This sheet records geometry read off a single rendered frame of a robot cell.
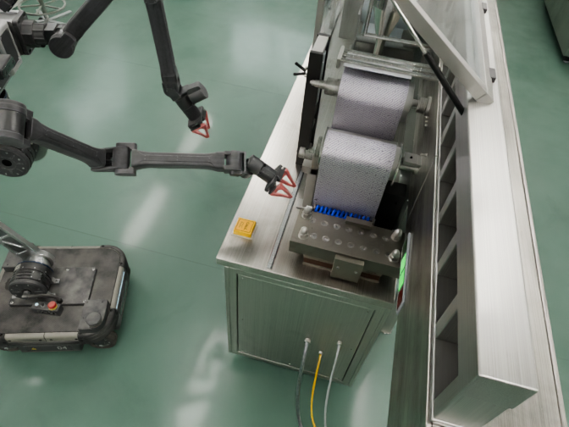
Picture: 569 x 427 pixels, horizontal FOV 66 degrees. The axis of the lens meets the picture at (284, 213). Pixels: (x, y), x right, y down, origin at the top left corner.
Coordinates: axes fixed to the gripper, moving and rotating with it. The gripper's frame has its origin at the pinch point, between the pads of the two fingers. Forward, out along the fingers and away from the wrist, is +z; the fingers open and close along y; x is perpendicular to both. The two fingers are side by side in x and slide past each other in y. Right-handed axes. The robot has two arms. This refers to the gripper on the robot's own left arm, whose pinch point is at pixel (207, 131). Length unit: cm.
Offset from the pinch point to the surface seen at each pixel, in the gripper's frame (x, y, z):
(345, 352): -21, -72, 82
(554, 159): -182, 105, 224
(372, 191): -58, -45, 19
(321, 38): -58, 7, -12
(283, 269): -18, -60, 27
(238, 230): -5.4, -43.3, 17.2
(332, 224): -40, -50, 25
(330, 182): -45, -41, 13
